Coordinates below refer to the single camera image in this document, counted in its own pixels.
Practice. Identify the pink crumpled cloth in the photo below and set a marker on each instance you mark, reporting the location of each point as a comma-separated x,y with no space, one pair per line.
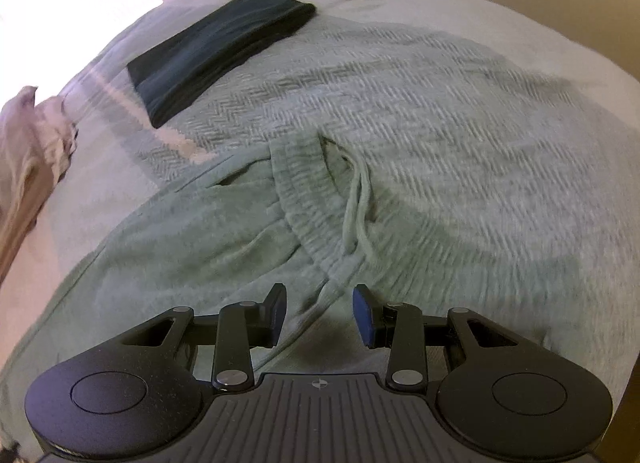
25,153

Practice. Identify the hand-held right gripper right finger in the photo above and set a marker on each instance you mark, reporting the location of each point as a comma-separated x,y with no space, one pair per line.
363,316

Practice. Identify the bed with pale sheet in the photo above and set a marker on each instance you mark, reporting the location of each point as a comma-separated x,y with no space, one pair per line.
450,8

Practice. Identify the grey-green herringbone blanket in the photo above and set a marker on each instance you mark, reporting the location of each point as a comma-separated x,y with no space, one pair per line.
450,143

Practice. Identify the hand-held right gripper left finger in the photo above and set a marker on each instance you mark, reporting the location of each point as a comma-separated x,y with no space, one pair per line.
278,314

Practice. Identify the dark folded garment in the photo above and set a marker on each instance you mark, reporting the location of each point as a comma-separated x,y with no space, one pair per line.
215,48

